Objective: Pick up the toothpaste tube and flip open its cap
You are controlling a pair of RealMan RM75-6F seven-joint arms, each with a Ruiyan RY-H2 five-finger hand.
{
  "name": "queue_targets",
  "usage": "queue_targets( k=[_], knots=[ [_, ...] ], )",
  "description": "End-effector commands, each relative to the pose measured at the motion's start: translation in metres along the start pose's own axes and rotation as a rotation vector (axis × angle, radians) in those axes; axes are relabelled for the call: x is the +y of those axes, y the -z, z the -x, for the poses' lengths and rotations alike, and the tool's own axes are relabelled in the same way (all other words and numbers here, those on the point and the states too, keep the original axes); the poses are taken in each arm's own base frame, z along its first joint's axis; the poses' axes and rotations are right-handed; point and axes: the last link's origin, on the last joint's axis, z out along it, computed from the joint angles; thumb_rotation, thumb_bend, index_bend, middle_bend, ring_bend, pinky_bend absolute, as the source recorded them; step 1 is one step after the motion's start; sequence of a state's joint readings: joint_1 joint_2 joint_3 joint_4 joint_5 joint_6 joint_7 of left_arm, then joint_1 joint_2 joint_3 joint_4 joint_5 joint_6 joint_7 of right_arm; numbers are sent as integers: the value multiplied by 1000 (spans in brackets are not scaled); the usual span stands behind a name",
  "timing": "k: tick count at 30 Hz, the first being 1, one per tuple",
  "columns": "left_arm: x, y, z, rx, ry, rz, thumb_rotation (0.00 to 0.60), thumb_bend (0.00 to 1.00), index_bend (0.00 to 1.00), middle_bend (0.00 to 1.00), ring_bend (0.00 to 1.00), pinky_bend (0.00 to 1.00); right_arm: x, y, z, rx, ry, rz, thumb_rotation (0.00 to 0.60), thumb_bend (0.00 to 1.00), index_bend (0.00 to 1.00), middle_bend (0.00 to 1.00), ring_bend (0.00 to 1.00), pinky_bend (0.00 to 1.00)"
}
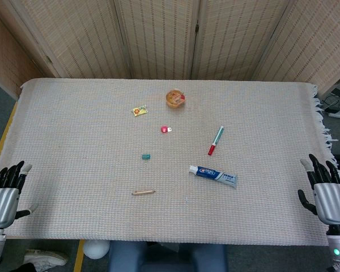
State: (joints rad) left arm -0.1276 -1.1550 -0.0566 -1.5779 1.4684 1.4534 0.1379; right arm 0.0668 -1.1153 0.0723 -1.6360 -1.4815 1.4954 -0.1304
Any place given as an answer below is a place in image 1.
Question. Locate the wooden stick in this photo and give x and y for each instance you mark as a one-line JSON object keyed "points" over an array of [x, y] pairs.
{"points": [[143, 192]]}

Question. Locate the white sphere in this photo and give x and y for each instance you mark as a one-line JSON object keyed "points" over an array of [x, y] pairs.
{"points": [[96, 250]]}

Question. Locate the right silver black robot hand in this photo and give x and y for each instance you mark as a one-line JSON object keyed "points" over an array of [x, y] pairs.
{"points": [[331, 201]]}

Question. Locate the small pink red clip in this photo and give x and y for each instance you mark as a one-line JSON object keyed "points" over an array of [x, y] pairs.
{"points": [[164, 129]]}

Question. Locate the blue white toothpaste tube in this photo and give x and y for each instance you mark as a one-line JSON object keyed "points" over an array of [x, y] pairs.
{"points": [[215, 174]]}

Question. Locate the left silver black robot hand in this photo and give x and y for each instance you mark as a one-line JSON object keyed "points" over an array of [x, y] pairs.
{"points": [[3, 202]]}

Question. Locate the beige woven tablecloth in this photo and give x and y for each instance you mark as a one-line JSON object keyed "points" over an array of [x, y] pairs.
{"points": [[88, 170]]}

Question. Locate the bamboo folding screen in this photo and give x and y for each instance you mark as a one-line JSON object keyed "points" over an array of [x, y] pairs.
{"points": [[158, 37]]}

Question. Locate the white sneaker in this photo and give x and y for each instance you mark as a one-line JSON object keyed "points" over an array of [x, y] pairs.
{"points": [[45, 258]]}

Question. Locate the yellow snack packet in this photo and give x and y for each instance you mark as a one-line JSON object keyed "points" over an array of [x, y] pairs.
{"points": [[139, 110]]}

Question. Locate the orange jelly cup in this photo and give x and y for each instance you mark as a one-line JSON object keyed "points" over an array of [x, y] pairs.
{"points": [[175, 98]]}

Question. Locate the red capped marker pen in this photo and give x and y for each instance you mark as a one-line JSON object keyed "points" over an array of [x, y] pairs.
{"points": [[216, 140]]}

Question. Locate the teal eraser block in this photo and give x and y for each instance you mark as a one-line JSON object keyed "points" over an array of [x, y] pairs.
{"points": [[146, 156]]}

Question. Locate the blue padded seat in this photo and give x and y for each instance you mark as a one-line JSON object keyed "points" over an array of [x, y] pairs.
{"points": [[158, 258]]}

